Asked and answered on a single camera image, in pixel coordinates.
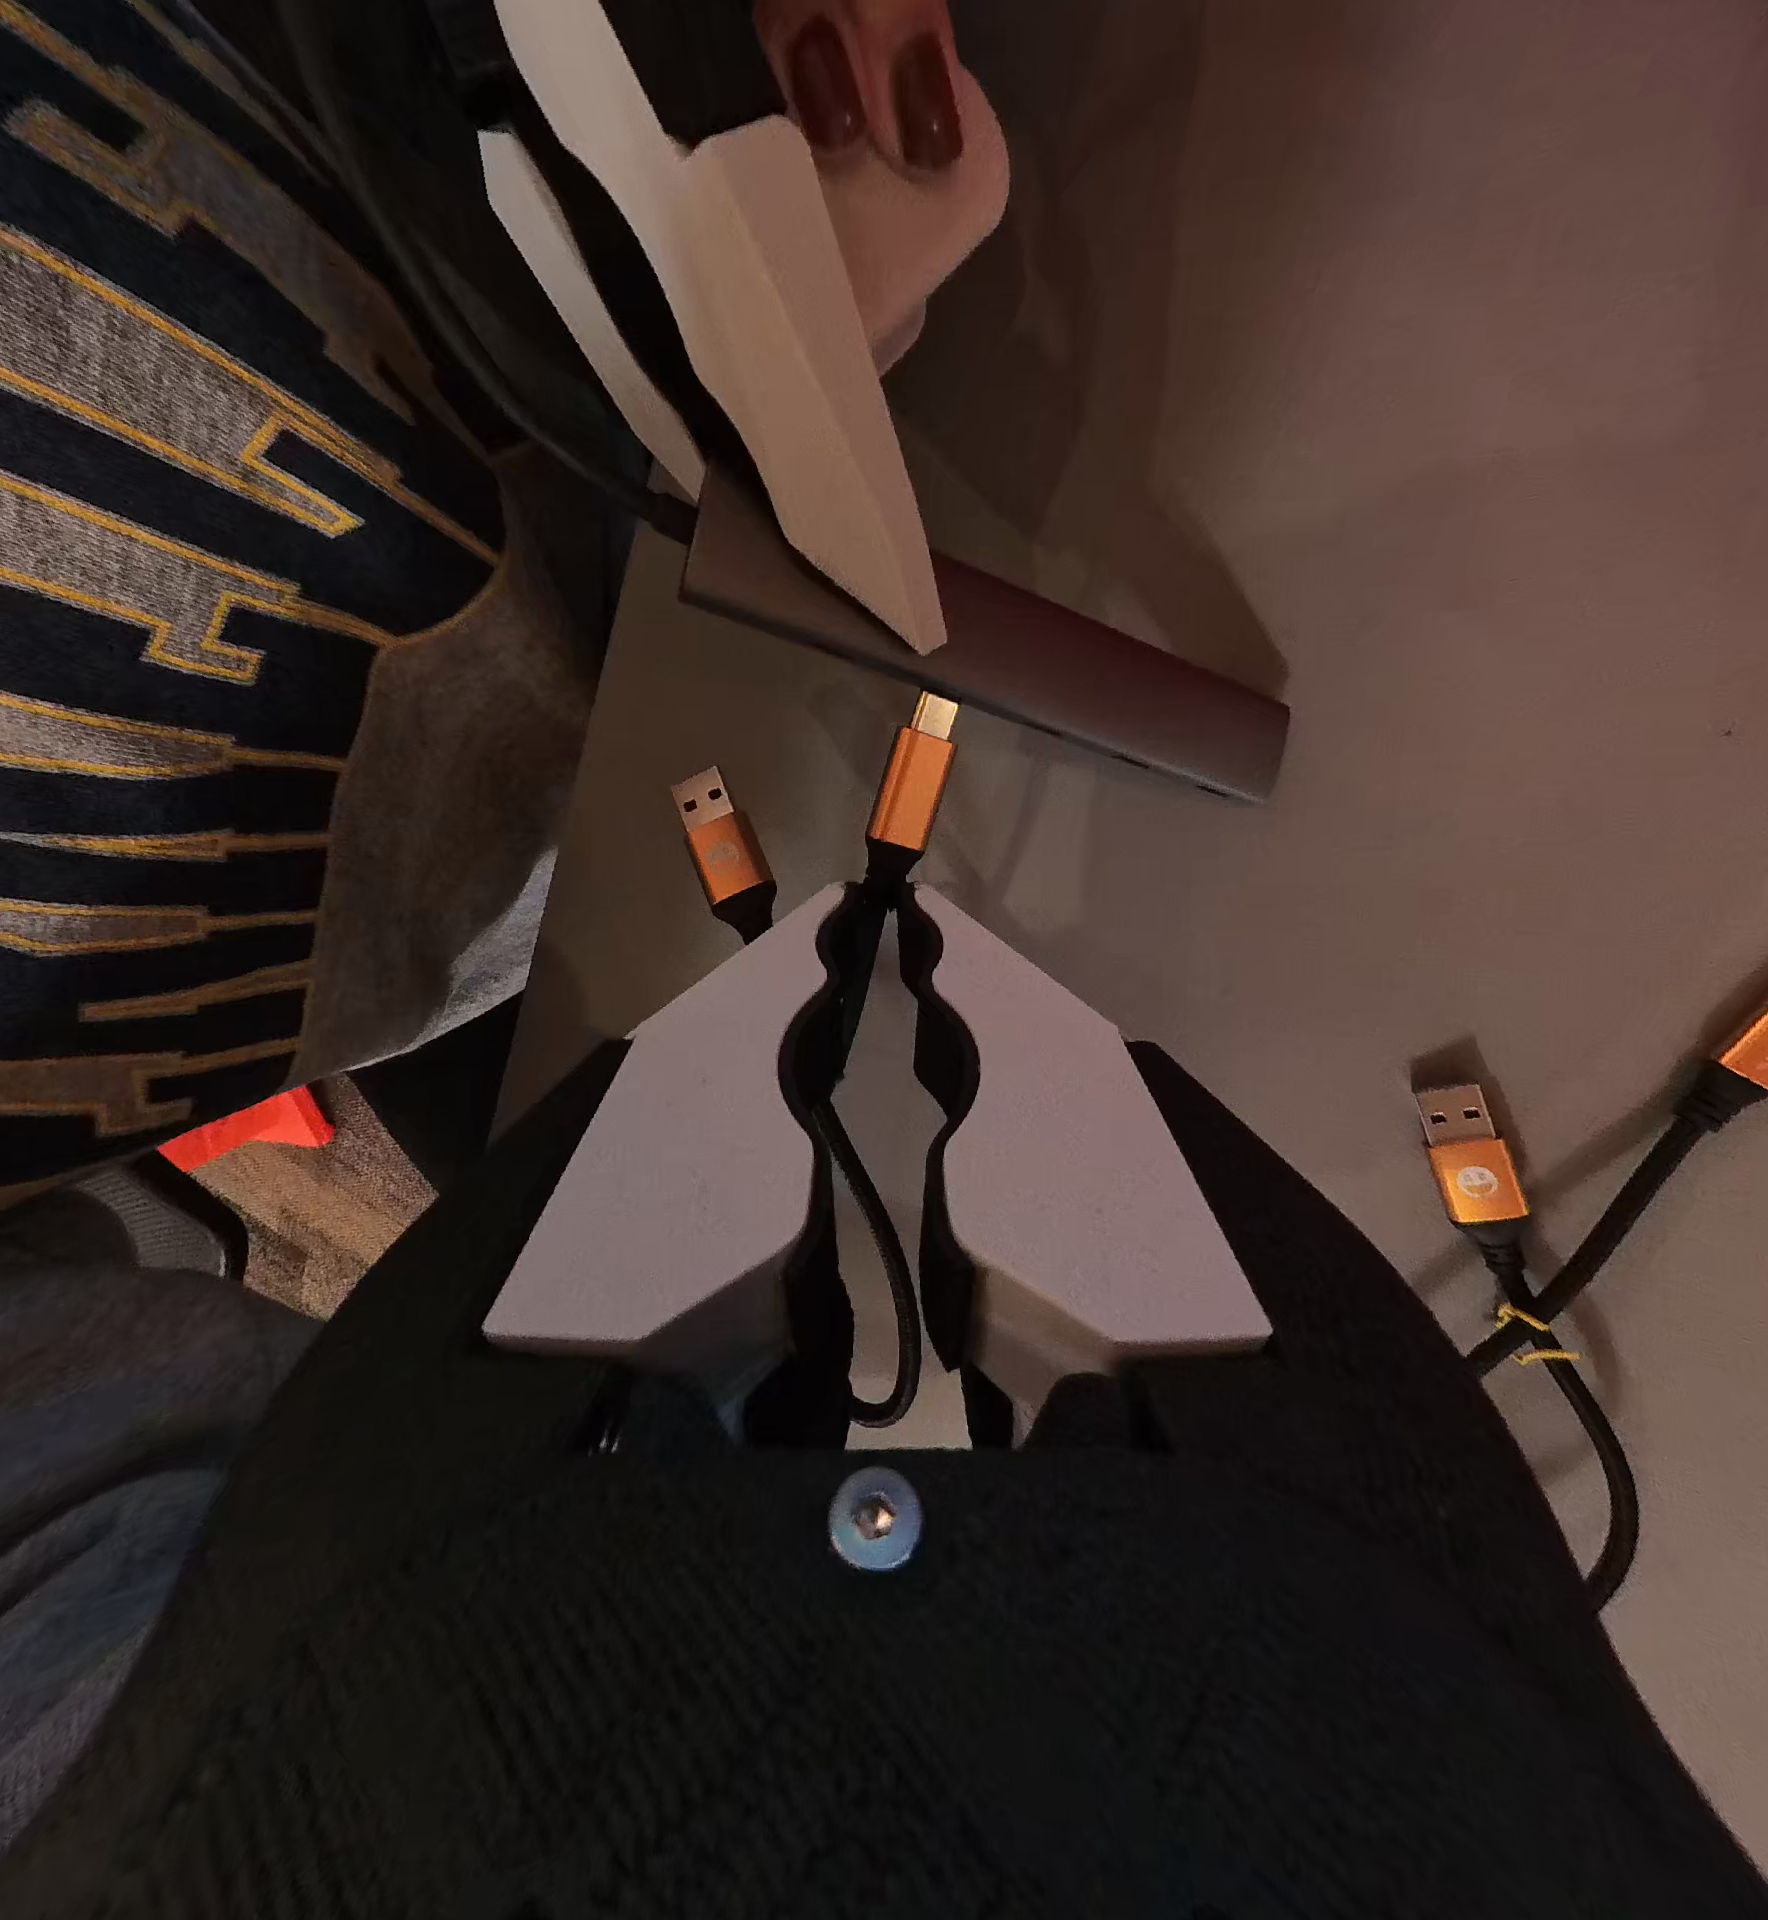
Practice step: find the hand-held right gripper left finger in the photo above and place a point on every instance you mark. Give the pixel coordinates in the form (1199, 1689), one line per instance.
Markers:
(658, 1186)

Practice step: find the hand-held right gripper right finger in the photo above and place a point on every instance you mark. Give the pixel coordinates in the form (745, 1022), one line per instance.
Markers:
(1095, 1200)

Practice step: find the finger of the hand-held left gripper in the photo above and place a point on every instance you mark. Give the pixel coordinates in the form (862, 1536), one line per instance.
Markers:
(555, 254)
(779, 331)

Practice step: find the grey usb hub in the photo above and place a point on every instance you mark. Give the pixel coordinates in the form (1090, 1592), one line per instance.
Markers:
(1095, 674)

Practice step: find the person's left hand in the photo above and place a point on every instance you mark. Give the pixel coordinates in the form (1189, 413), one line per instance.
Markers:
(868, 60)

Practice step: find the person's grey printed sweatshirt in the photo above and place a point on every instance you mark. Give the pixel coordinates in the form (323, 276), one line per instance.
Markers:
(150, 600)

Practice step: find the person's legs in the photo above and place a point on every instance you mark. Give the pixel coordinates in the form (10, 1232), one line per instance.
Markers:
(59, 1425)

